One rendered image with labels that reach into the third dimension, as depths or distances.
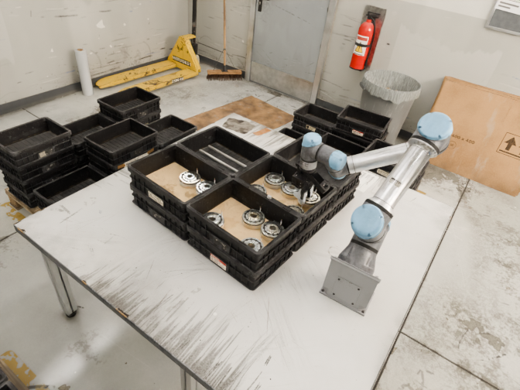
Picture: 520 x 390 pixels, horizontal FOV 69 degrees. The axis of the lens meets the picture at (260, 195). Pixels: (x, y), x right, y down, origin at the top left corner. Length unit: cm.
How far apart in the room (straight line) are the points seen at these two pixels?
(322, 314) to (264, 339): 26
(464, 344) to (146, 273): 192
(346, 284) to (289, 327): 28
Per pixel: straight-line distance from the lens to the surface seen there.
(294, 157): 217
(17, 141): 307
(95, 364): 229
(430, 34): 427
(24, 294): 268
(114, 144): 288
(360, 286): 154
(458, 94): 416
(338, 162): 152
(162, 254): 173
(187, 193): 183
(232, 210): 174
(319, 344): 152
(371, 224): 140
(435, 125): 151
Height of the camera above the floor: 197
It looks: 38 degrees down
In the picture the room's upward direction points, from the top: 8 degrees clockwise
